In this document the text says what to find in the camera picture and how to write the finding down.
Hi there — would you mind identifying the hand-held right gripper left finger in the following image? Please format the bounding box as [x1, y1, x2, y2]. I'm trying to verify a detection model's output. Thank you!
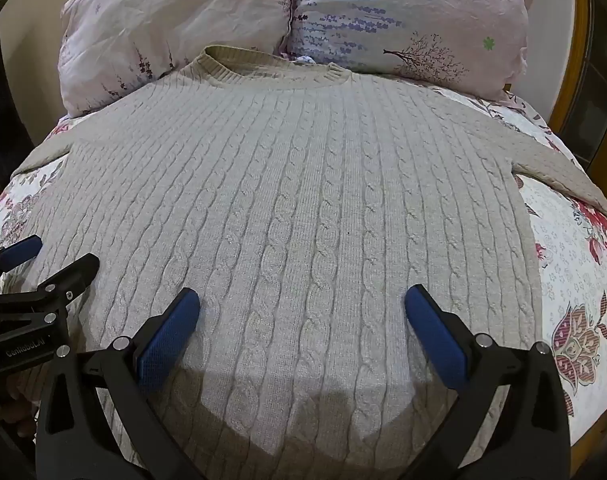
[34, 287, 209, 480]

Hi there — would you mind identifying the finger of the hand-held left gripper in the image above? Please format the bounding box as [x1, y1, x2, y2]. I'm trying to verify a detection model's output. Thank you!
[0, 234, 44, 287]
[0, 253, 100, 335]

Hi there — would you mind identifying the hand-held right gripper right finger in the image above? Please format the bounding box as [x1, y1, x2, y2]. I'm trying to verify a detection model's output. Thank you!
[403, 284, 574, 480]

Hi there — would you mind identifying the beige cable-knit sweater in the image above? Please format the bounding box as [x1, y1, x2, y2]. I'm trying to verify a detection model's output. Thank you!
[10, 45, 607, 480]

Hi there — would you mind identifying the person's left hand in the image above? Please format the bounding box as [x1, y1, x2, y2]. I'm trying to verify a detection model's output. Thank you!
[0, 377, 38, 443]

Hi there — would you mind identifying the floral bed sheet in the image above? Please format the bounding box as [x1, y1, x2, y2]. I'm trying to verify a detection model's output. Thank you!
[0, 80, 607, 467]

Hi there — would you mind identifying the pink floral pillow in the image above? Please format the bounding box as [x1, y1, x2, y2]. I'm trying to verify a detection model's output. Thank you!
[58, 0, 292, 118]

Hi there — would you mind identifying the lavender print pillow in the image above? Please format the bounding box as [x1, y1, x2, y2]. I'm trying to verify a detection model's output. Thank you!
[287, 0, 549, 100]

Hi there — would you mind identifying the yellow wooden frame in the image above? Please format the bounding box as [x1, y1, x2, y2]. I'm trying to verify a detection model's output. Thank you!
[547, 0, 607, 173]

